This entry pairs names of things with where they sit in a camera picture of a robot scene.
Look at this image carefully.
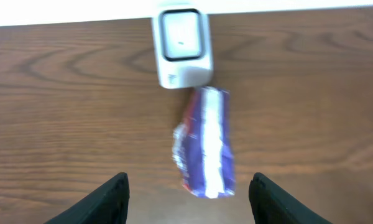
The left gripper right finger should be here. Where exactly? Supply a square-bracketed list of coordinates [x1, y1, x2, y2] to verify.
[249, 172, 329, 224]

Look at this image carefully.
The purple snack packet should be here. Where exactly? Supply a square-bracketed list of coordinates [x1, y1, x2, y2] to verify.
[172, 86, 236, 198]

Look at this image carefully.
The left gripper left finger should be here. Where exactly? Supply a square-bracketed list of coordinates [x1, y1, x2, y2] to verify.
[47, 172, 130, 224]

